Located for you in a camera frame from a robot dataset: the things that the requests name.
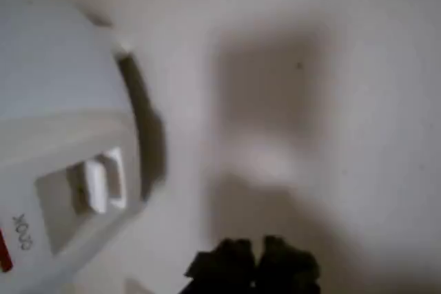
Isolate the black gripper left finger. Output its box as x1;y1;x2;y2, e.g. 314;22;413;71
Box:
182;237;258;294

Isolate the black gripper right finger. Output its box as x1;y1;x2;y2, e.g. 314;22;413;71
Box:
256;234;322;294

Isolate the white electric rice cooker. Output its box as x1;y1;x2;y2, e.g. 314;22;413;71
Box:
0;0;166;294

